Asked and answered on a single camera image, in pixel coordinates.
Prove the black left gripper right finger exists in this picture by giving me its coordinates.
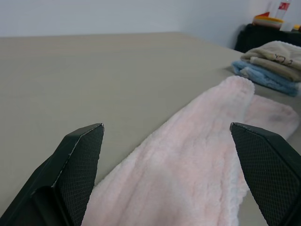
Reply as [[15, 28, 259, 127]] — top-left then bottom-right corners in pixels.
[[230, 121, 301, 226]]

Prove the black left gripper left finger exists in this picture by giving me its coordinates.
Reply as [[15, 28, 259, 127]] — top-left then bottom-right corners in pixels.
[[0, 122, 105, 226]]

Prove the pink fluffy towel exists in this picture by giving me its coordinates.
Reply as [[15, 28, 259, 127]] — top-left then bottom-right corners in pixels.
[[81, 75, 300, 226]]

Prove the light blue folded towel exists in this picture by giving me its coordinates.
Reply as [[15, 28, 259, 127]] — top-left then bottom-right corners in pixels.
[[231, 60, 301, 97]]

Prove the beige folded towel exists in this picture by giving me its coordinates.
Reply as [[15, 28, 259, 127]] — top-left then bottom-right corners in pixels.
[[240, 40, 301, 82]]

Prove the black side cabinet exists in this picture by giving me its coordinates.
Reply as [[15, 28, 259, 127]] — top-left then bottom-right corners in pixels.
[[234, 23, 301, 54]]

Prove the stack of coloured bowls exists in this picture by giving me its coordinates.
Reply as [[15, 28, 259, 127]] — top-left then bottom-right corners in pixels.
[[253, 11, 285, 30]]

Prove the clear bottle with red label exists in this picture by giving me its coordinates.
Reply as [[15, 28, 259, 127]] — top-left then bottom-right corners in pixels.
[[274, 0, 291, 21]]

